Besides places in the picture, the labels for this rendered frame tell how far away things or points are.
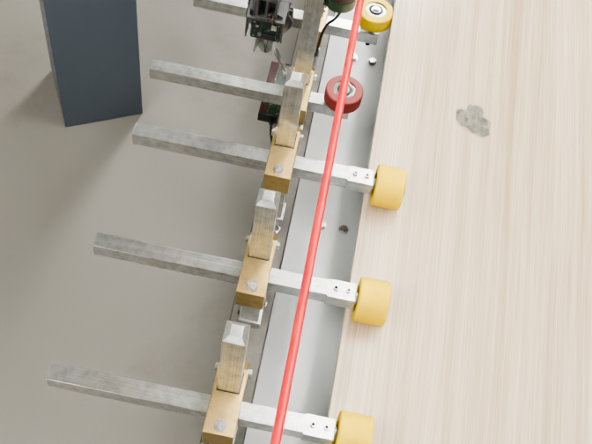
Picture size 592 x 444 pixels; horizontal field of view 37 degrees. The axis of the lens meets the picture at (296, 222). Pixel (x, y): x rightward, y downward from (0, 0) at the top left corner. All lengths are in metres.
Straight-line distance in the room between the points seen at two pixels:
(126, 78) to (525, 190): 1.42
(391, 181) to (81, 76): 1.35
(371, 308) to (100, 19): 1.39
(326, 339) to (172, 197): 1.04
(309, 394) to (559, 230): 0.59
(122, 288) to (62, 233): 0.26
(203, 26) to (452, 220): 1.69
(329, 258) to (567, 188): 0.53
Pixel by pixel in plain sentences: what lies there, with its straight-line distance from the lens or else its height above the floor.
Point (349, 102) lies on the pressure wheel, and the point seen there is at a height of 0.91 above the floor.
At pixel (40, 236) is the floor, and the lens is 2.72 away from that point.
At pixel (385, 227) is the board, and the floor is 0.90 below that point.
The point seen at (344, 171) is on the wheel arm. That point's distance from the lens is 1.68.
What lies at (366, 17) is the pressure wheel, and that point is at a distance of 2.03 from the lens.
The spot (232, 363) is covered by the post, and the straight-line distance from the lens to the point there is 1.33.
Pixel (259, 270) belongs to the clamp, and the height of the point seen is 0.97.
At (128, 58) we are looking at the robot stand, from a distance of 2.75.
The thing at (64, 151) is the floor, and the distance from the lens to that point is 2.89.
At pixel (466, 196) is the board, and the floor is 0.90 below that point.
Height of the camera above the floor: 2.31
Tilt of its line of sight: 57 degrees down
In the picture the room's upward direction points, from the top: 12 degrees clockwise
